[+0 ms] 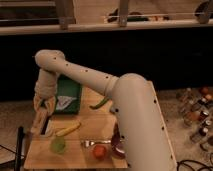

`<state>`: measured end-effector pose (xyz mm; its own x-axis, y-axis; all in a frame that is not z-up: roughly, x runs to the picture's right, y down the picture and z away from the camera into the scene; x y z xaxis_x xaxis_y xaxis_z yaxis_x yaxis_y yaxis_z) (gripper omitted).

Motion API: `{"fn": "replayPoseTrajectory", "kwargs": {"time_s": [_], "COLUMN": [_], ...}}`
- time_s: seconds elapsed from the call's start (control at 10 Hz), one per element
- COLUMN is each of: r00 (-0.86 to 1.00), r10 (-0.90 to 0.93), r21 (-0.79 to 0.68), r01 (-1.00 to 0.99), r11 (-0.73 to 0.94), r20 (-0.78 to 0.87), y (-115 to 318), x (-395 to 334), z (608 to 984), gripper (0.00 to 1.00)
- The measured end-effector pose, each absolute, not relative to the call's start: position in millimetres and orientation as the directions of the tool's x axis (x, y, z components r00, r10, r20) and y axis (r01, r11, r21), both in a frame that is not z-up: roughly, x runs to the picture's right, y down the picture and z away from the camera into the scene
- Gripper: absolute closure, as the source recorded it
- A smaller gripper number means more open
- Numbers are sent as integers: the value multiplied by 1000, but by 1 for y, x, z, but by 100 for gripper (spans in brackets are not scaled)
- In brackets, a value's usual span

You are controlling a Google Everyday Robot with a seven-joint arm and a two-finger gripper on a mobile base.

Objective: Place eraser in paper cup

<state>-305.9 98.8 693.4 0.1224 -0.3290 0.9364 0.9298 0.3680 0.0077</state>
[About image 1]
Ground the silver spoon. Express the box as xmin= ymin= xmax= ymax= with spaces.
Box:
xmin=81 ymin=140 xmax=111 ymax=148

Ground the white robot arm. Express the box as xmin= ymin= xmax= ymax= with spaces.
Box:
xmin=35 ymin=49 xmax=177 ymax=171

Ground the red tomato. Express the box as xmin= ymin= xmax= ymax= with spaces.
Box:
xmin=92 ymin=145 xmax=107 ymax=160

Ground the black stand left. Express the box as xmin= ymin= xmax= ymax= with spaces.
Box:
xmin=14 ymin=126 xmax=24 ymax=171

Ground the dark red bowl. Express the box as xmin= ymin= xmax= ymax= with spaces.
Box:
xmin=111 ymin=125 xmax=125 ymax=159

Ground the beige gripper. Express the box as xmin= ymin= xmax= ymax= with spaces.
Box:
xmin=33 ymin=69 xmax=58 ymax=116

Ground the white green packet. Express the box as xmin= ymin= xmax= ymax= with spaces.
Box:
xmin=56 ymin=96 xmax=76 ymax=111

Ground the green paper cup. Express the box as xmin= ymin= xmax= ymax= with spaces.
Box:
xmin=50 ymin=137 xmax=66 ymax=154

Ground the black cable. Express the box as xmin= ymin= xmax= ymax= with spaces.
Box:
xmin=176 ymin=159 xmax=213 ymax=171

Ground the spice jars group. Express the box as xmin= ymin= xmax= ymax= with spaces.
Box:
xmin=176 ymin=87 xmax=213 ymax=144

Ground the wooden black board eraser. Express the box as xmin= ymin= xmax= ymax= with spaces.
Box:
xmin=29 ymin=105 xmax=51 ymax=136

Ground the green chili pepper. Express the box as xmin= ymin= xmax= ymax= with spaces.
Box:
xmin=89 ymin=97 xmax=109 ymax=110

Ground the green tray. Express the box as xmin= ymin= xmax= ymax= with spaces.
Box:
xmin=54 ymin=76 xmax=82 ymax=115

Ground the yellow banana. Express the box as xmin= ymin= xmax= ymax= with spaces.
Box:
xmin=56 ymin=122 xmax=81 ymax=136

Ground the wooden railing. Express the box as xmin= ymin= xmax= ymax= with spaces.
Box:
xmin=0 ymin=0 xmax=213 ymax=35

